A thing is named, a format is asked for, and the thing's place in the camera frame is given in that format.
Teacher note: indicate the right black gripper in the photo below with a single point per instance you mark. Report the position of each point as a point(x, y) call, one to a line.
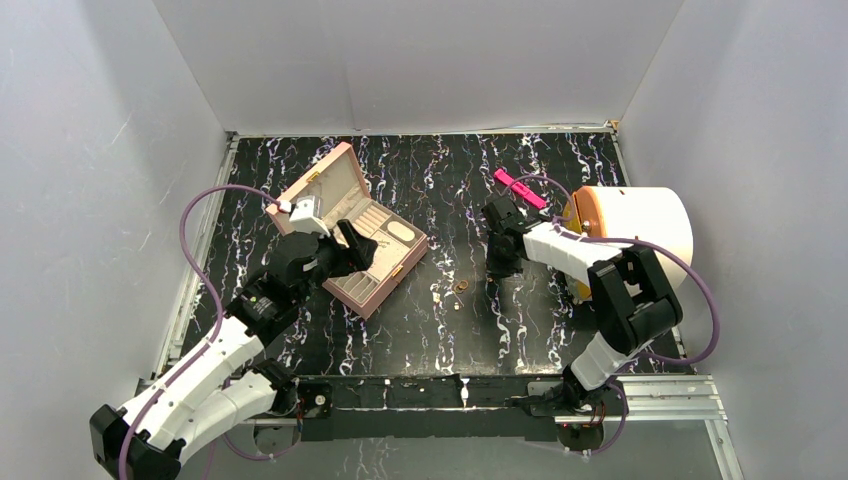
point(496, 268)

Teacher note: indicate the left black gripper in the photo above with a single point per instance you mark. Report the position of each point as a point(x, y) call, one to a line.
point(357, 254)

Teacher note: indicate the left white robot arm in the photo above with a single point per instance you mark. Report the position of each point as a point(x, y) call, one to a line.
point(199, 391)

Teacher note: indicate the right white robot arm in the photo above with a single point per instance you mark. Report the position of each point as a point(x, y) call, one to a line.
point(630, 293)

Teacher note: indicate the pink jewelry box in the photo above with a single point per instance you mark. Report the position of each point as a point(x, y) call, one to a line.
point(332, 202)

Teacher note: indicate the pink plastic clip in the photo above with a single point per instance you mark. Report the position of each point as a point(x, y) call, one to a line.
point(520, 189)

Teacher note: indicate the gold double hoop earring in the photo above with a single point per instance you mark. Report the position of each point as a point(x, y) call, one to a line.
point(462, 285)

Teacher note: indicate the white cylinder with orange lid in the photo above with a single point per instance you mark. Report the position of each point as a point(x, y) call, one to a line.
point(650, 214)

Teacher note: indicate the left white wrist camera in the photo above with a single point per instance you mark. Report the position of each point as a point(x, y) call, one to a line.
point(305, 216)

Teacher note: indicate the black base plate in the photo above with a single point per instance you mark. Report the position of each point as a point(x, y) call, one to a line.
point(451, 406)

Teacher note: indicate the aluminium frame rail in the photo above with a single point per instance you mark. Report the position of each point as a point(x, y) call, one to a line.
point(594, 428)

